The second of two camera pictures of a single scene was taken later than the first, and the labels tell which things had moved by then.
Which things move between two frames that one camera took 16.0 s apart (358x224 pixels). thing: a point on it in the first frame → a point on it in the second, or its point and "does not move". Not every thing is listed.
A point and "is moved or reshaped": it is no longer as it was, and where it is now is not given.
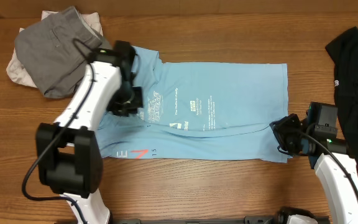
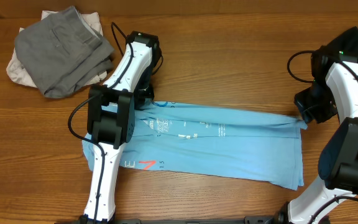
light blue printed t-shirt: [202, 111] is moved or reshaped
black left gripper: [120, 111] → [141, 98]
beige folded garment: [93, 18] does not move
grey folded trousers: [56, 51] does not move
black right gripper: [278, 130] → [310, 115]
